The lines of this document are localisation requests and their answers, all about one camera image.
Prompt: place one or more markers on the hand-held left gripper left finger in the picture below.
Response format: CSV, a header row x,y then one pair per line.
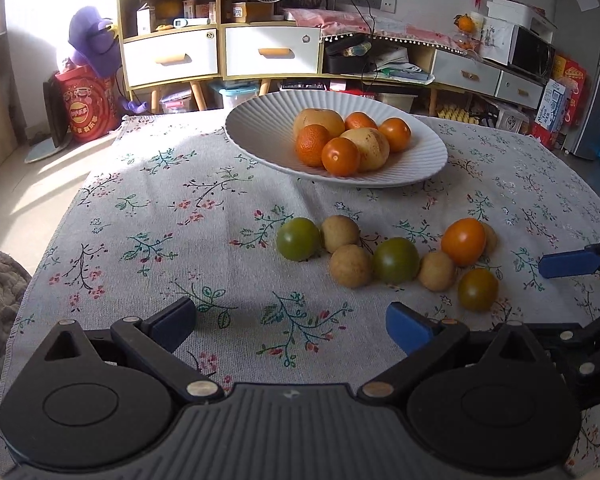
x,y
172,324

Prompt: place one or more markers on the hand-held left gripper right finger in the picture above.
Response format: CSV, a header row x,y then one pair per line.
x,y
407,327

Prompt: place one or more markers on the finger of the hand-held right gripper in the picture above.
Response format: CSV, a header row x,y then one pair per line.
x,y
567,263
595,355

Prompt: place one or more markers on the small brown kiwi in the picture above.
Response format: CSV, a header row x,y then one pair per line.
x,y
491,237
436,270
340,232
351,265

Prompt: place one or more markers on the half green half orange tangerine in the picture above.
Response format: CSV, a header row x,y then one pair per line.
x,y
477,289

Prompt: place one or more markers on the smooth orange tangerine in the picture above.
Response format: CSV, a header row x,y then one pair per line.
x,y
395,134
463,241
341,156

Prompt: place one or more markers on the large yellow pear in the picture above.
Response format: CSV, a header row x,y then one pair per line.
x,y
372,147
325,119

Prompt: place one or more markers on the bumpy orange mandarin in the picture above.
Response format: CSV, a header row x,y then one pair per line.
x,y
360,121
312,145

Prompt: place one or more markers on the white ribbed plate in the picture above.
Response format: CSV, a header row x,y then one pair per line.
x,y
260,130

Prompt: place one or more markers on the floral tablecloth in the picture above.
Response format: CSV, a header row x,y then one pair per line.
x,y
180,260

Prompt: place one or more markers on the small white printed box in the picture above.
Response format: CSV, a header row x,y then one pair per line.
x,y
510,121

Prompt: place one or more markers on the blue and white box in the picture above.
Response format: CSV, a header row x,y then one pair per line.
x,y
550,105

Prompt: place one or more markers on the white drawer with small knob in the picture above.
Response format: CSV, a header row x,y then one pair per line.
x,y
520,91
467,75

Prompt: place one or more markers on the red gift box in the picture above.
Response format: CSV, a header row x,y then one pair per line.
x,y
572,80

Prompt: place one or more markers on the grey refrigerator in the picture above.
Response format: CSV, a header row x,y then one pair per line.
x,y
590,60

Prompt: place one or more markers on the black microwave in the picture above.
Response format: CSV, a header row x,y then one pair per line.
x,y
530,52

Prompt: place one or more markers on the clear box with pink lid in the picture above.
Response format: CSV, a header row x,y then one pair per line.
x,y
176,102

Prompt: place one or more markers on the clear plastic storage box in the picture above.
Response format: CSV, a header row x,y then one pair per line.
x,y
400,102

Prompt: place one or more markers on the red printed bag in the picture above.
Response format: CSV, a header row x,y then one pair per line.
x,y
82,110

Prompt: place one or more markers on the white picture canvas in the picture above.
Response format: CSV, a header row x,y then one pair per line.
x,y
495,40

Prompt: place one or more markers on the clear box with blue lid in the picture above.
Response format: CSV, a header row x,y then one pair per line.
x,y
237,96

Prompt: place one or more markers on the black panel on round base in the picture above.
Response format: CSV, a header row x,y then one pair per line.
x,y
52,110

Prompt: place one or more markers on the low wooden cabinet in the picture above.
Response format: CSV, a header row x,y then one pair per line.
x,y
422,62

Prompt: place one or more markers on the red cardboard box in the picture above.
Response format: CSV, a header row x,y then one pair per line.
x,y
339,85

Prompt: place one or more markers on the pile of papers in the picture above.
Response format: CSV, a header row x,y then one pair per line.
x,y
405,67

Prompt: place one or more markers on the white foam box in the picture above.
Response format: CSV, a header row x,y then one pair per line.
x,y
515,12

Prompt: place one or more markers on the orange fruit ornament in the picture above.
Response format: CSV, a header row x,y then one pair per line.
x,y
464,23

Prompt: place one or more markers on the clear box with black lid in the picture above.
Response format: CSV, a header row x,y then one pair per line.
x,y
302,85

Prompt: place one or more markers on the black case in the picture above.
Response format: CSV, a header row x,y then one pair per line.
x,y
345,62

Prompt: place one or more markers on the tall wooden shelf cabinet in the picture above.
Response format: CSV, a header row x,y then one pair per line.
x,y
221,50

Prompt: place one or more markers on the pink tasselled cloth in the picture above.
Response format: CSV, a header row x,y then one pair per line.
x,y
395,27

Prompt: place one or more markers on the purple plush toy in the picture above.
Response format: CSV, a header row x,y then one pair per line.
x,y
90,35

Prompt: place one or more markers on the white thermometer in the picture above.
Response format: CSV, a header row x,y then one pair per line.
x,y
190,23

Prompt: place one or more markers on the white carton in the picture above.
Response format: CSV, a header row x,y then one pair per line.
x,y
145,20

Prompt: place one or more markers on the brown cardboard box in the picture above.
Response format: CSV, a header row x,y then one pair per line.
x,y
255,12

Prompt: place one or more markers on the white wall socket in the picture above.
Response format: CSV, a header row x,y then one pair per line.
x,y
390,5

